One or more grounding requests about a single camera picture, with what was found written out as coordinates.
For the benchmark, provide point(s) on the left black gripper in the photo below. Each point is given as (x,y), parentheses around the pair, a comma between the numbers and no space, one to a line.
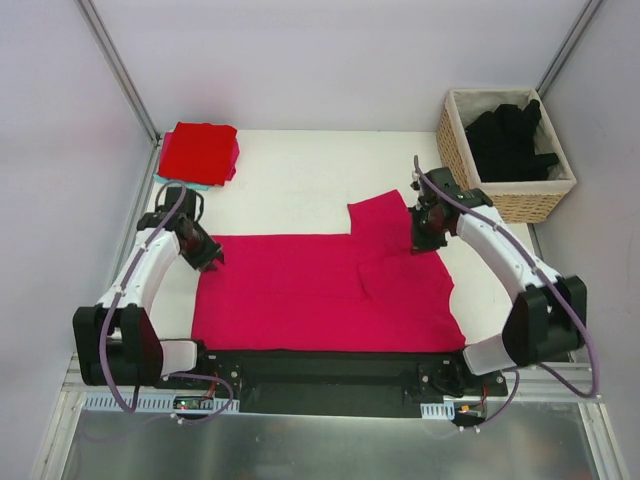
(208,255)

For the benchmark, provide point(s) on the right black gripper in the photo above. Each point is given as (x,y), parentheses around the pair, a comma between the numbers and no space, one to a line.
(422,242)

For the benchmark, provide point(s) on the magenta t shirt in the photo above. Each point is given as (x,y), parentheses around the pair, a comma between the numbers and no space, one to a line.
(364,291)

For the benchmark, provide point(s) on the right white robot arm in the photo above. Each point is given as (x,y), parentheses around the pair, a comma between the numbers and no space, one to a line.
(548,313)

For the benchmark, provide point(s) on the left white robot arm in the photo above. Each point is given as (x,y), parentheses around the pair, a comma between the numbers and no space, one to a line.
(118,330)

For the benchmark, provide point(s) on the folded teal t shirt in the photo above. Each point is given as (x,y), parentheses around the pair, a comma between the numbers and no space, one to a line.
(193,186)

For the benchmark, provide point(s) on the folded red t shirt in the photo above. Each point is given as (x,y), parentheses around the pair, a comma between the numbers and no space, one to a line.
(199,153)

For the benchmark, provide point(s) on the wicker basket with liner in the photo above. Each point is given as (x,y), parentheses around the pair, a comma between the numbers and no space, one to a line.
(517,202)

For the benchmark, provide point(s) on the black clothes in basket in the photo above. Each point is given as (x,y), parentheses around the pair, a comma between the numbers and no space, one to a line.
(502,145)

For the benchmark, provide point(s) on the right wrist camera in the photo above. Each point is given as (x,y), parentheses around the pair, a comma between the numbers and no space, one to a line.
(440,180)

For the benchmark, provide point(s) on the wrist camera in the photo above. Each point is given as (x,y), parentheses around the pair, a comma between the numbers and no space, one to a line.
(440,180)
(171,196)

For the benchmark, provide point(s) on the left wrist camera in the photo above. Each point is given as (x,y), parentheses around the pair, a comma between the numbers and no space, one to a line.
(171,196)

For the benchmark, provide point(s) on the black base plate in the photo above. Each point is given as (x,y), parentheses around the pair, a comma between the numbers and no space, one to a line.
(387,385)

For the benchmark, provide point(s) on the right slotted cable duct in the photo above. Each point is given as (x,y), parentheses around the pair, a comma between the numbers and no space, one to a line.
(449,410)

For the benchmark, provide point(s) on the slotted cable duct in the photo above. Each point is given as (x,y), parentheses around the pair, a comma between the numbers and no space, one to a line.
(164,403)
(449,410)

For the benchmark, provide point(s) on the left slotted cable duct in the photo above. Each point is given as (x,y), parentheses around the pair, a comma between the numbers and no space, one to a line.
(164,403)

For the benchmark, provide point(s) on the aluminium front rail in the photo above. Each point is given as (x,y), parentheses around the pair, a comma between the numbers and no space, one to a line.
(536,384)

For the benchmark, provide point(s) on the left aluminium frame post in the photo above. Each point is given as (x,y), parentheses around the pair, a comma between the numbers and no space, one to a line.
(106,45)

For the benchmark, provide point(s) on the aluminium frame post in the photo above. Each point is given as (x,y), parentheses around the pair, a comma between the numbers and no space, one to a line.
(578,30)
(106,45)

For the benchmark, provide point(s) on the right aluminium frame post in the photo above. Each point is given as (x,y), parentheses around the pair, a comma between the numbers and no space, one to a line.
(578,30)

